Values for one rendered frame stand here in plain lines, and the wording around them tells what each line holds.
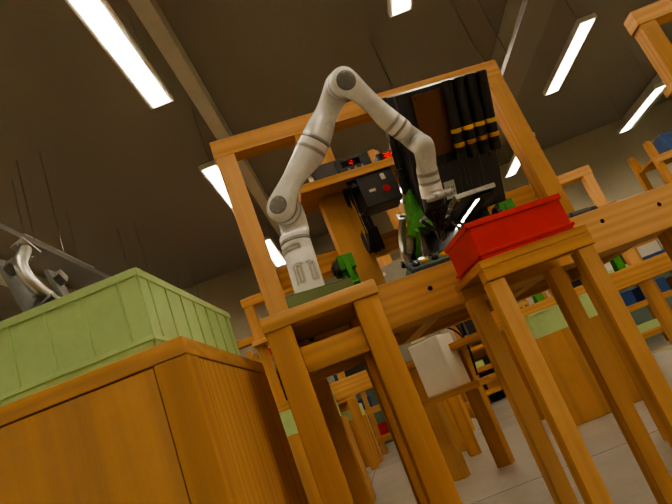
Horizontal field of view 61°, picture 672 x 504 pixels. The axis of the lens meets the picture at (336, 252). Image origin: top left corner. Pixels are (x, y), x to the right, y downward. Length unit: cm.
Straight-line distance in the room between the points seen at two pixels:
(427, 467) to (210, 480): 58
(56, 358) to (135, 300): 19
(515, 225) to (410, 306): 43
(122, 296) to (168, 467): 34
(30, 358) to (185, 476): 40
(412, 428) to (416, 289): 56
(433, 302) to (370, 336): 45
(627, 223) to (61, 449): 184
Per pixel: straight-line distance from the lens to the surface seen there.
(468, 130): 225
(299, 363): 148
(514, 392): 179
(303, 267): 165
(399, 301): 187
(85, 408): 122
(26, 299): 148
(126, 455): 118
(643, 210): 229
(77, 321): 127
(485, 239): 167
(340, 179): 254
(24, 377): 131
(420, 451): 149
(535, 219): 175
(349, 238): 256
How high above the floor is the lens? 51
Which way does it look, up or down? 17 degrees up
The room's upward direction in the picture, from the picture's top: 21 degrees counter-clockwise
